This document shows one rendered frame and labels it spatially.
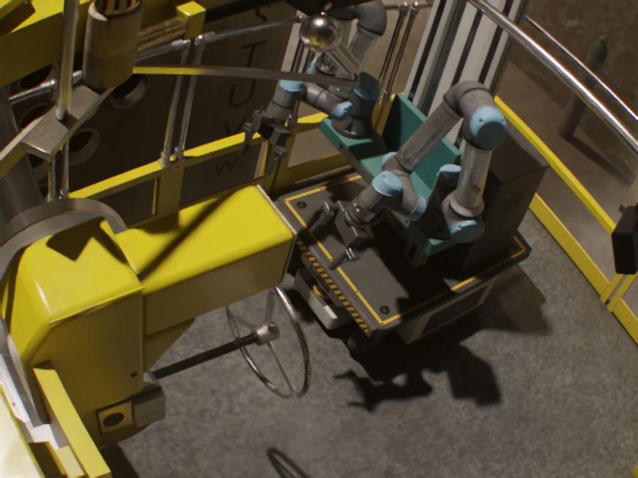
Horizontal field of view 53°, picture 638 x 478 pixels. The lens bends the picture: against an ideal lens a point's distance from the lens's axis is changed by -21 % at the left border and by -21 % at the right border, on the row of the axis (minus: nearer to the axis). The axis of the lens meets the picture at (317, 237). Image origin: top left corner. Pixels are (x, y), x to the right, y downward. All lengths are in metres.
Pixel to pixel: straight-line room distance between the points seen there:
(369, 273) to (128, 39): 2.19
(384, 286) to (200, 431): 0.90
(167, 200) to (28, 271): 2.33
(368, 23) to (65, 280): 1.76
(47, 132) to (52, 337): 0.24
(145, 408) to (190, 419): 1.64
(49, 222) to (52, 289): 0.32
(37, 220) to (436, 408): 2.20
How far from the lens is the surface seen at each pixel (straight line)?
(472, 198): 2.30
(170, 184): 3.12
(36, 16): 0.86
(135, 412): 1.15
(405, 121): 2.73
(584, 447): 3.29
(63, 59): 0.79
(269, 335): 1.97
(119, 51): 0.86
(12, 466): 0.38
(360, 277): 2.90
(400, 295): 2.90
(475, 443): 3.03
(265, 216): 0.99
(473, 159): 2.19
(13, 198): 1.38
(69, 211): 1.17
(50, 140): 0.82
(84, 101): 0.87
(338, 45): 1.06
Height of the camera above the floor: 2.47
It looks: 46 degrees down
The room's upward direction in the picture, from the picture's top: 18 degrees clockwise
